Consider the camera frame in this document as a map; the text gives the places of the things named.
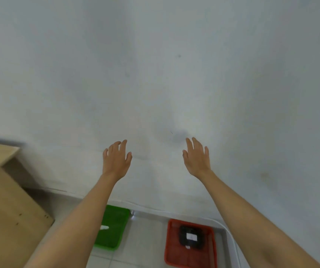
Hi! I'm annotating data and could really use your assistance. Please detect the person's left forearm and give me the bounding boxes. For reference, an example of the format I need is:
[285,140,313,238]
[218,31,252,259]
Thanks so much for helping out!
[23,172,122,268]

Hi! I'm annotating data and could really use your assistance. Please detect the person's right forearm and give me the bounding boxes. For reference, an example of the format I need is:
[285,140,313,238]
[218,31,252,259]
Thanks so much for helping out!
[198,170,320,268]

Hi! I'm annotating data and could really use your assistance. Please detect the person's left hand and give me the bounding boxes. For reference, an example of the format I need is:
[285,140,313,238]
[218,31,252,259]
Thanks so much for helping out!
[103,140,133,182]

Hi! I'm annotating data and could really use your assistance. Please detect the light wooden cabinet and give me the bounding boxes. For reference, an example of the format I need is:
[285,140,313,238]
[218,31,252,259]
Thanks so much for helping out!
[0,141,55,268]

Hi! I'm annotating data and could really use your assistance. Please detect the red plastic basket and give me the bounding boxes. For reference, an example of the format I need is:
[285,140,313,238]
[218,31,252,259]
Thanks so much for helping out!
[164,219,218,268]

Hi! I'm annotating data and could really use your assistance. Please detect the person's right hand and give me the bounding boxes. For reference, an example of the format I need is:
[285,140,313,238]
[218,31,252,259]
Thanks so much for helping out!
[182,137,214,180]

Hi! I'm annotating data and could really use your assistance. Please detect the black device with white label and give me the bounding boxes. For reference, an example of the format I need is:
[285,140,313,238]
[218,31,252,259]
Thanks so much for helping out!
[179,225,205,250]

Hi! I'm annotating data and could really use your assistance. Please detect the white cable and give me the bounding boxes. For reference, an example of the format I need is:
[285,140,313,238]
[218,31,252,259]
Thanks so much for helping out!
[108,199,243,268]

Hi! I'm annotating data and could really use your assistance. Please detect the green plastic tray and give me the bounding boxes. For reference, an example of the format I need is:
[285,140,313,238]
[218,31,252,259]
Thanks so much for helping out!
[94,204,131,251]

